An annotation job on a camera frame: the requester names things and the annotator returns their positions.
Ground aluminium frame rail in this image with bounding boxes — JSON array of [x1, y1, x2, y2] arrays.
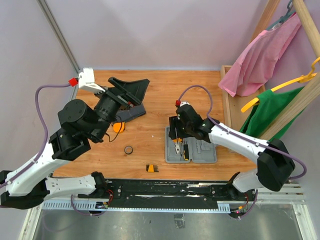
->
[[39, 180, 306, 217]]

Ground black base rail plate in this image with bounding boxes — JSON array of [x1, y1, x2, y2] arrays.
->
[[77, 177, 258, 210]]

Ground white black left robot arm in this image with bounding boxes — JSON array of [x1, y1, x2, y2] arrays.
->
[[0, 77, 150, 210]]

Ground dark grey checked cloth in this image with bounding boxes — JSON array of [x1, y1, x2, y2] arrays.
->
[[115, 104, 146, 123]]

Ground wooden clothes rack frame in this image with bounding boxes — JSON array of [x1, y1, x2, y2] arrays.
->
[[222, 0, 320, 140]]

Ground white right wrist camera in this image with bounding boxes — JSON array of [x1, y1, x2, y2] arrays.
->
[[179, 101, 190, 107]]

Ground teal clothes hanger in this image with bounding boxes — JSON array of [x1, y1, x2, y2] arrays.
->
[[266, 0, 296, 31]]

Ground green shirt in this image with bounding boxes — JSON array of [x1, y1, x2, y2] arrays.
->
[[239, 87, 303, 138]]

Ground yellow clothes hanger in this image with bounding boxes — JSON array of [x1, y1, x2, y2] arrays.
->
[[240, 57, 320, 113]]

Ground orange black hex key set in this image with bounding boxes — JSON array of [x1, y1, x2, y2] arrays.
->
[[146, 163, 159, 173]]

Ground orange tape measure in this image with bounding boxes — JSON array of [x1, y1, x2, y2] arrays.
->
[[112, 122, 126, 134]]

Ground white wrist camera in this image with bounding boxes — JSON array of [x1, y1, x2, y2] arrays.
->
[[78, 67, 106, 94], [179, 101, 190, 107]]

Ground pink shirt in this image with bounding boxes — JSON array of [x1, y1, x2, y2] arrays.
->
[[218, 13, 301, 97]]

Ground grey plastic tool case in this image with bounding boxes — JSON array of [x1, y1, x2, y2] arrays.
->
[[165, 126, 218, 164]]

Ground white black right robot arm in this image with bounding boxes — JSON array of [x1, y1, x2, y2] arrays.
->
[[168, 104, 296, 200]]

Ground orange black pliers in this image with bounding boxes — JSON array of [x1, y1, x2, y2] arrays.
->
[[172, 137, 183, 155]]

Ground black tape roll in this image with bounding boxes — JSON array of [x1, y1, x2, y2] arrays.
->
[[124, 145, 133, 155]]

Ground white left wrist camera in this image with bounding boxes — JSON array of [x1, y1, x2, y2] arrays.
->
[[78, 67, 106, 94]]

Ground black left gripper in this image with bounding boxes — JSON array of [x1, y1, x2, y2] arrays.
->
[[91, 76, 150, 141]]

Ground black yellow slim screwdriver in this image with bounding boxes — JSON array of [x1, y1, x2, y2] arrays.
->
[[182, 144, 190, 161]]

